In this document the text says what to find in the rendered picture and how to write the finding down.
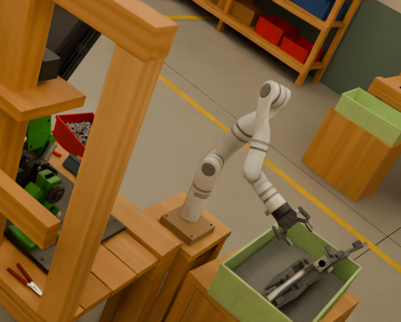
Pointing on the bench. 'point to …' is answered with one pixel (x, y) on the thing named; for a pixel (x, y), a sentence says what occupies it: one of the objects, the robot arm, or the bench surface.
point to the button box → (72, 163)
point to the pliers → (25, 280)
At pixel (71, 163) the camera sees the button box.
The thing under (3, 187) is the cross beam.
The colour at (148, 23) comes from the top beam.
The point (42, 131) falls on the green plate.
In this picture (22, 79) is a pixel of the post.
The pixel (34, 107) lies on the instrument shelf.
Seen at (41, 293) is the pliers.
